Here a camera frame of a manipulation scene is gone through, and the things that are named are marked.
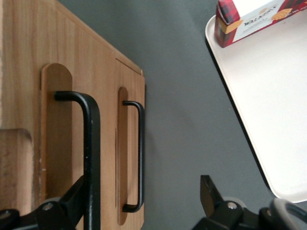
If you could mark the red tartan cookie box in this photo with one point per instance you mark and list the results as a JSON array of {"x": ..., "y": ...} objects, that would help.
[{"x": 259, "y": 21}]

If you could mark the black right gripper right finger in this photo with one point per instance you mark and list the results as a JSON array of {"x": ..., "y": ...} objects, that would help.
[{"x": 213, "y": 206}]

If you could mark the wooden drawer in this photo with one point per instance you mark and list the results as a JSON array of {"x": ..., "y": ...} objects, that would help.
[
  {"x": 24, "y": 72},
  {"x": 134, "y": 81}
]

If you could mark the beige plastic tray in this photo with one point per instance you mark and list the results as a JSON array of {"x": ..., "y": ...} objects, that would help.
[{"x": 275, "y": 107}]

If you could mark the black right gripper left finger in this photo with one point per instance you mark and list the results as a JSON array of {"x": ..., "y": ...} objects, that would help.
[{"x": 67, "y": 206}]

